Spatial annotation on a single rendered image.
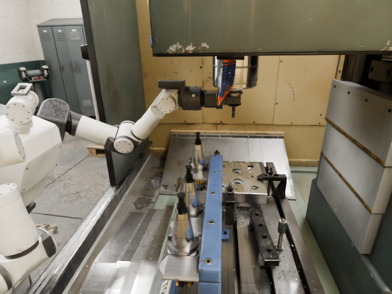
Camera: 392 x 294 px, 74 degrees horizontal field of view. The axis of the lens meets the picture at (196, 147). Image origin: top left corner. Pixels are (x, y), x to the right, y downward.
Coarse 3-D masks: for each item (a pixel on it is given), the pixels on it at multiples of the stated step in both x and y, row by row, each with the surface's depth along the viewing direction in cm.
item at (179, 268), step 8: (168, 256) 48; (176, 256) 48; (184, 256) 48; (192, 256) 48; (160, 264) 46; (168, 264) 46; (176, 264) 46; (184, 264) 46; (192, 264) 46; (160, 272) 45; (168, 272) 44; (176, 272) 44; (184, 272) 44; (192, 272) 44; (176, 280) 44; (184, 280) 43; (192, 280) 43
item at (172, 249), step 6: (168, 246) 49; (174, 246) 49; (192, 246) 49; (198, 246) 50; (168, 252) 50; (174, 252) 48; (180, 252) 47; (186, 252) 48; (192, 252) 48; (198, 252) 50
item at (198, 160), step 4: (200, 144) 77; (196, 148) 77; (200, 148) 77; (192, 152) 79; (196, 152) 77; (200, 152) 78; (192, 156) 79; (196, 156) 78; (200, 156) 78; (192, 160) 79; (196, 160) 78; (200, 160) 78; (204, 160) 79; (192, 164) 79; (196, 164) 78; (200, 164) 78; (204, 164) 79
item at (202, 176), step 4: (192, 172) 77; (196, 172) 77; (200, 172) 77; (204, 172) 77; (208, 172) 77; (184, 176) 76; (196, 176) 75; (200, 176) 75; (204, 176) 75; (196, 180) 74; (200, 180) 73; (204, 180) 73
